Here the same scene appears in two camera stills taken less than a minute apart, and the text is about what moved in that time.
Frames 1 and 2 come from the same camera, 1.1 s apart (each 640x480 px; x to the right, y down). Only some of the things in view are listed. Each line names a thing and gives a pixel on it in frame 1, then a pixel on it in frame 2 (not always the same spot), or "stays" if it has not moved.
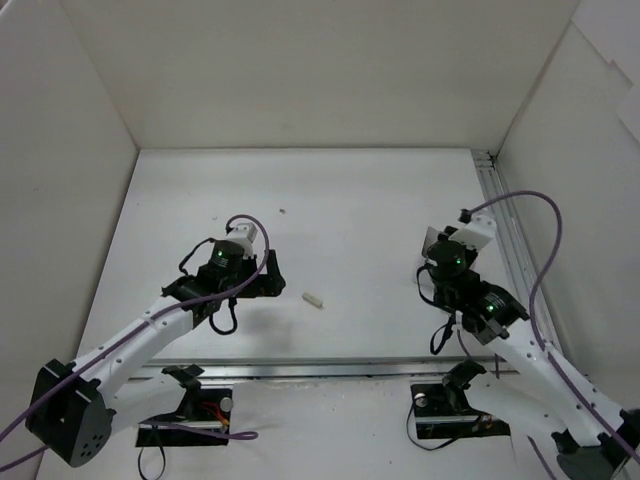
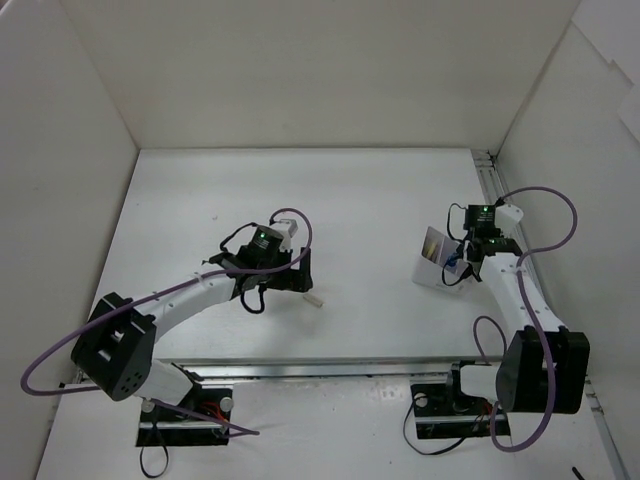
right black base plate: (442, 412) stays
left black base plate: (208, 409) stays
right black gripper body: (430, 276) -> (473, 250)
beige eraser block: (312, 300) stays
